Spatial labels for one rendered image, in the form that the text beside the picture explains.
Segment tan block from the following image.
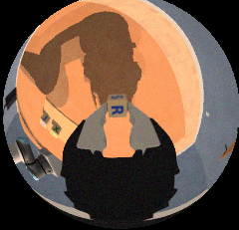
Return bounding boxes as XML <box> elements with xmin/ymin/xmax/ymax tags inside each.
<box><xmin>40</xmin><ymin>113</ymin><xmax>51</xmax><ymax>128</ymax></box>
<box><xmin>107</xmin><ymin>94</ymin><xmax>127</xmax><ymax>117</ymax></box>
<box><xmin>50</xmin><ymin>123</ymin><xmax>62</xmax><ymax>138</ymax></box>

